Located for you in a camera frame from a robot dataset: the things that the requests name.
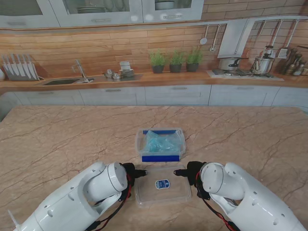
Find red black arm cable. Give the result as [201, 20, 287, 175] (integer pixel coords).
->
[89, 173, 133, 231]
[194, 173, 239, 231]

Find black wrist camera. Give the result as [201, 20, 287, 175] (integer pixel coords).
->
[196, 186, 212, 202]
[117, 191, 132, 202]

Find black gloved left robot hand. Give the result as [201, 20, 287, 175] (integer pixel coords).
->
[120, 162, 150, 180]

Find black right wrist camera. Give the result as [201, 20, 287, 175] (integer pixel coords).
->
[196, 186, 212, 202]

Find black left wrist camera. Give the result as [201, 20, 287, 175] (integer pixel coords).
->
[117, 191, 132, 202]

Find clear plastic lid blue label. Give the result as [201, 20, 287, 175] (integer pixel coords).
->
[134, 164, 193, 207]

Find printed kitchen backdrop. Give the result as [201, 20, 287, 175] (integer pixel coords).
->
[0, 0, 308, 108]

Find red black right arm cable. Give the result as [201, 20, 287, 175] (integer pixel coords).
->
[194, 173, 239, 231]

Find clear plastic crate blue latches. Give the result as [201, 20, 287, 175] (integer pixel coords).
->
[135, 127, 187, 164]

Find red black left arm cable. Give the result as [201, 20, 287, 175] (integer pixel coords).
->
[89, 173, 133, 231]

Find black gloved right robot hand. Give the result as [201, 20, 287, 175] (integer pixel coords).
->
[173, 161, 207, 186]

